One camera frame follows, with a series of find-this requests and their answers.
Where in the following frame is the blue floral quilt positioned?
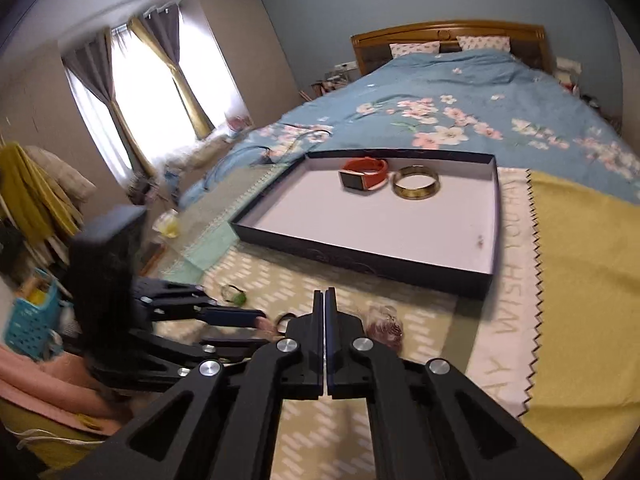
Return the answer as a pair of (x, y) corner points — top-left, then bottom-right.
(180, 49), (640, 197)

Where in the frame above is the dark blue shallow box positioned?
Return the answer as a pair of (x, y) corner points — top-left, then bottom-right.
(229, 149), (502, 301)

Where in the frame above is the orange smartwatch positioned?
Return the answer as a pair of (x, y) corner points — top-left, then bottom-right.
(338, 157), (391, 192)

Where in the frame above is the bedside table clutter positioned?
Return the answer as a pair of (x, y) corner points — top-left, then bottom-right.
(300, 69), (362, 102)

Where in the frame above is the pink desk fan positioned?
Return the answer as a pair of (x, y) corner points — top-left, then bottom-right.
(224, 112), (254, 136)

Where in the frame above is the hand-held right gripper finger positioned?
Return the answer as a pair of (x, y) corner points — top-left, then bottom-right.
(326, 288), (583, 480)
(65, 289), (327, 480)

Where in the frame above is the folded pale bedding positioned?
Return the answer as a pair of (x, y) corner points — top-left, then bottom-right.
(165, 132), (237, 172)

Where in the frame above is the purple bead bracelet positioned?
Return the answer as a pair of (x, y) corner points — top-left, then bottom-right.
(366, 321), (406, 356)

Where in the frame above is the pale yellow container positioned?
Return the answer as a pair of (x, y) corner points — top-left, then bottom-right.
(154, 208), (181, 239)

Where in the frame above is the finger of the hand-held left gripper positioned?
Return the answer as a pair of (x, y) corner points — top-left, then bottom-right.
(131, 279), (268, 331)
(100, 329), (286, 394)

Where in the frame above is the dark bead bracelet green pendant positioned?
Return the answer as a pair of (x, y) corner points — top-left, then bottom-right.
(220, 283), (249, 307)

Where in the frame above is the wooden headboard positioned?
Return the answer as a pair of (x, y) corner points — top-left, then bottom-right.
(350, 20), (556, 79)

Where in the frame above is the grey and yellow curtain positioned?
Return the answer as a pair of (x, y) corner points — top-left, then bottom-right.
(62, 27), (158, 179)
(127, 2), (216, 142)

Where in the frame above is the beige hanging garment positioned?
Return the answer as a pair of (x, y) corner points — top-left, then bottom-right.
(25, 145), (97, 212)

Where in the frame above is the yellow hanging garment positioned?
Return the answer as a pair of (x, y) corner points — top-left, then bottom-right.
(0, 142), (82, 247)

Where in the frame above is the blue plastic basket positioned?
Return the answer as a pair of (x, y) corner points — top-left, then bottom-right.
(4, 268), (64, 362)

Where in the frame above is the person's left forearm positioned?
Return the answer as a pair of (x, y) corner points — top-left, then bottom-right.
(0, 344), (134, 434)

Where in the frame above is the black charger cable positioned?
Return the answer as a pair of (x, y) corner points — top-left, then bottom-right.
(249, 129), (334, 167)

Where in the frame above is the amber bangle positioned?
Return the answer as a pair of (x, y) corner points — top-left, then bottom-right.
(391, 165), (441, 202)

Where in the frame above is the white dotted pillow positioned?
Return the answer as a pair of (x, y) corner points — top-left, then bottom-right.
(389, 41), (441, 60)
(457, 35), (512, 54)

